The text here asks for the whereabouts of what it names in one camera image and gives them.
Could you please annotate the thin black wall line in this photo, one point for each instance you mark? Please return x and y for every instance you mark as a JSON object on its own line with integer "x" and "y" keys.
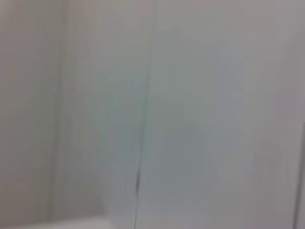
{"x": 140, "y": 143}

